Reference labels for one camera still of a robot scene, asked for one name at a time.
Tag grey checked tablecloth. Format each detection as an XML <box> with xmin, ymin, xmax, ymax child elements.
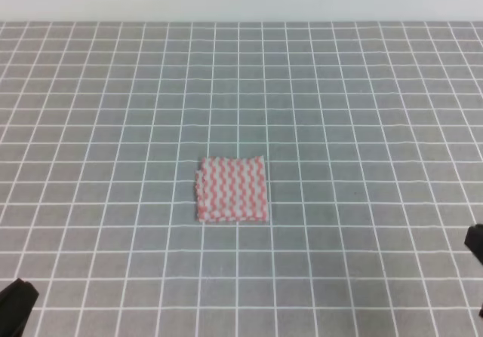
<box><xmin>1</xmin><ymin>22</ymin><xmax>482</xmax><ymax>336</ymax></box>

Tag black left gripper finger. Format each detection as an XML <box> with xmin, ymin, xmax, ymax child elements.
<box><xmin>0</xmin><ymin>278</ymin><xmax>39</xmax><ymax>337</ymax></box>

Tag pink white striped towel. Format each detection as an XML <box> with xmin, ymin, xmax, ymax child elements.
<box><xmin>195</xmin><ymin>156</ymin><xmax>269</xmax><ymax>222</ymax></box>

